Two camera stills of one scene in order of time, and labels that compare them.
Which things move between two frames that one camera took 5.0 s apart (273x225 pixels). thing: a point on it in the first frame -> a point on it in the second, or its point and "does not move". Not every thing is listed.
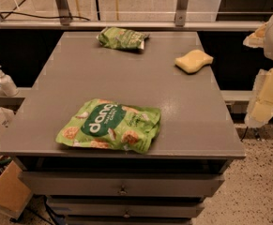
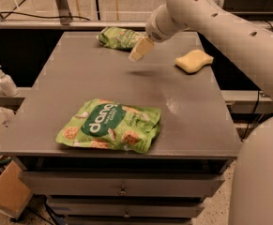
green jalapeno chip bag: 115,37 does not move
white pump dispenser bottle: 6,82 does not move
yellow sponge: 192,60 does not move
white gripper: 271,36 -> 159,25
